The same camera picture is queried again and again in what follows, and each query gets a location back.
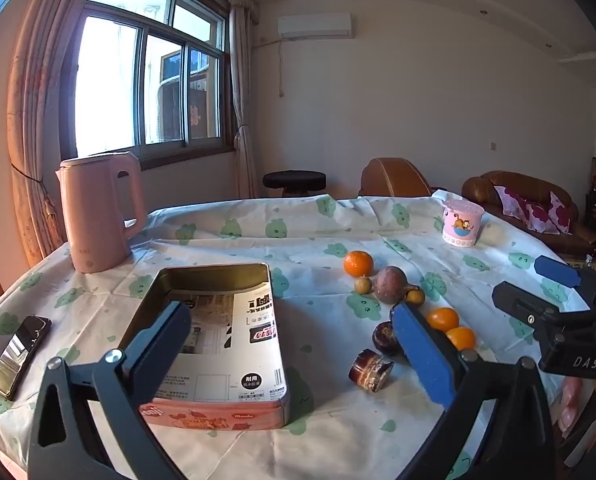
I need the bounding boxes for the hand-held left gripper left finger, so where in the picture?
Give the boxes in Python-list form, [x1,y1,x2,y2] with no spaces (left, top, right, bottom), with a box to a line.
[27,301,193,480]

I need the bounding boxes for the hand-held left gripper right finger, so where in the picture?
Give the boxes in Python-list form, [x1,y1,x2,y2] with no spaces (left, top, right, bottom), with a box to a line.
[392,302,558,480]

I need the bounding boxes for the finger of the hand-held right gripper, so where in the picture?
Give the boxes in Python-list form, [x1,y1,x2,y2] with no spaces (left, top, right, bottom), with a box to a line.
[492,281,596,346]
[534,255,596,313]

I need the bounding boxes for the small smooth orange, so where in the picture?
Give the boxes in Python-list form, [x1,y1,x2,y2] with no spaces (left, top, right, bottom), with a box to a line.
[445,326,477,352]
[426,307,460,333]

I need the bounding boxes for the dark purple mangosteen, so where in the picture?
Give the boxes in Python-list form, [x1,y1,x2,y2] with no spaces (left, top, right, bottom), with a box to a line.
[373,321,403,356]

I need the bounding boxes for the small dark brown jar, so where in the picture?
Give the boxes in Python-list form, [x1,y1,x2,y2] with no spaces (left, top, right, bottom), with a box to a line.
[348,348,395,393]

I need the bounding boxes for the rectangular metal tin box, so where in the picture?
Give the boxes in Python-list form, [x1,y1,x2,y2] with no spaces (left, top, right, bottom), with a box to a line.
[119,262,292,432]

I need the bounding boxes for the rough-skinned mandarin orange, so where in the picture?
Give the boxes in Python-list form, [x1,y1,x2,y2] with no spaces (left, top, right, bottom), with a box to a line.
[343,250,375,278]

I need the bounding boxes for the person's right hand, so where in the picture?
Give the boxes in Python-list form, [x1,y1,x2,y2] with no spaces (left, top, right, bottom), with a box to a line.
[559,376,596,435]

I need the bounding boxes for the pink floral pillow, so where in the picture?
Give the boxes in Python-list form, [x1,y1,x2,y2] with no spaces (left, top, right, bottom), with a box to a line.
[525,191,578,235]
[494,186,534,222]

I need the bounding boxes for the brown leather sofa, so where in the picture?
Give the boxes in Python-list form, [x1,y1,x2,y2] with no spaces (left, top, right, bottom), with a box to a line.
[461,170,596,258]

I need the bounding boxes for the pink cartoon cup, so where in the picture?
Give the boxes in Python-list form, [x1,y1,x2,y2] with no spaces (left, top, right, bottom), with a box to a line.
[441,199,484,250]

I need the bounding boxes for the black smartphone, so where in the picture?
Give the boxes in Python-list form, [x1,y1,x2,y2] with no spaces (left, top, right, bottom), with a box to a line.
[0,315,53,402]

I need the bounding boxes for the pink electric kettle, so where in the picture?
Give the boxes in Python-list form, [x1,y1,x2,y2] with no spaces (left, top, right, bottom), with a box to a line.
[55,151,149,274]

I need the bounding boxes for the white tablecloth green prints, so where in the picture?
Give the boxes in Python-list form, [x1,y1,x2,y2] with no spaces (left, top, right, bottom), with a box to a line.
[0,191,596,480]

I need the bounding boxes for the brown leather chair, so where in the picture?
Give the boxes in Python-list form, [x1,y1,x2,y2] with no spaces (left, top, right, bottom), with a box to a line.
[359,158,435,198]

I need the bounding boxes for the round black stool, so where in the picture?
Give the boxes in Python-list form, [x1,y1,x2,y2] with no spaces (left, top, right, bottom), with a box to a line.
[263,170,327,198]

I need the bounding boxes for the narrow beige curtain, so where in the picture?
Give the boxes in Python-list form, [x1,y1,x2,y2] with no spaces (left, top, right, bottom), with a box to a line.
[213,0,259,200]

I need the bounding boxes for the sliding glass window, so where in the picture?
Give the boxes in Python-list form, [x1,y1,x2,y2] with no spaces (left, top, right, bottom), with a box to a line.
[60,0,231,171]

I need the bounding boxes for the wide pink curtain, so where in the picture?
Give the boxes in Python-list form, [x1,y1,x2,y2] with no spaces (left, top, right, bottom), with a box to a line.
[5,0,109,261]

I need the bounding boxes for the air conditioner cord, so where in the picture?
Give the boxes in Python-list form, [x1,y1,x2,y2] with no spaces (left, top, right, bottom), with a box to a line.
[277,37,287,97]

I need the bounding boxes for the white wall air conditioner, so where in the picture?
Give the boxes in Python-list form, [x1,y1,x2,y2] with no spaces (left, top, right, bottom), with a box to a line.
[277,14,353,40]

